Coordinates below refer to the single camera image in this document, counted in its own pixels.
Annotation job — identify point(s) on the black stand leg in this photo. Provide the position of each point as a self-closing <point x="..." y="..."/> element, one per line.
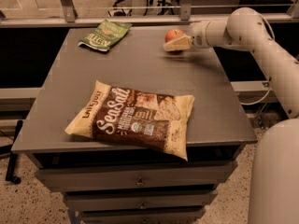
<point x="10" y="177"/>

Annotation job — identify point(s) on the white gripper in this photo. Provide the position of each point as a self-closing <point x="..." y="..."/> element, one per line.
<point x="198" y="36"/>

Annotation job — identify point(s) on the grey drawer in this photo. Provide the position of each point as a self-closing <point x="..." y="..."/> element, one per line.
<point x="133" y="177"/>
<point x="147" y="216"/>
<point x="140" y="200"/>

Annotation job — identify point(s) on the metal window railing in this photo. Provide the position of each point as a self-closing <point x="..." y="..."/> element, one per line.
<point x="86" y="13"/>

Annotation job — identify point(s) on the bottom grey drawer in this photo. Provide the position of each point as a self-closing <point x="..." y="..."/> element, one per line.
<point x="147" y="216"/>

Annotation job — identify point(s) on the brown sea salt chip bag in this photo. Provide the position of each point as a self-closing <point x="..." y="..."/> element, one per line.
<point x="129" y="117"/>

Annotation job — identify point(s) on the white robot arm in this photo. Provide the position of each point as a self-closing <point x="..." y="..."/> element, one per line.
<point x="274" y="184"/>

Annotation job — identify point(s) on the red apple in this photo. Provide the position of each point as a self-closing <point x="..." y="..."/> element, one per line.
<point x="173" y="34"/>

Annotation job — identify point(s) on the grey drawer cabinet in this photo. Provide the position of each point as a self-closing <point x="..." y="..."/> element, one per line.
<point x="218" y="127"/>

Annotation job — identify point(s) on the middle grey drawer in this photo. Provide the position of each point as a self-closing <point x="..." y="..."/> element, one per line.
<point x="140" y="200"/>

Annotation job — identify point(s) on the top grey drawer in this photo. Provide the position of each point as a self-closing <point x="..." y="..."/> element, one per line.
<point x="133" y="177"/>

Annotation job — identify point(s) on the green chip bag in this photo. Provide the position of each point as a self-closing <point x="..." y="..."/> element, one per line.
<point x="105" y="35"/>

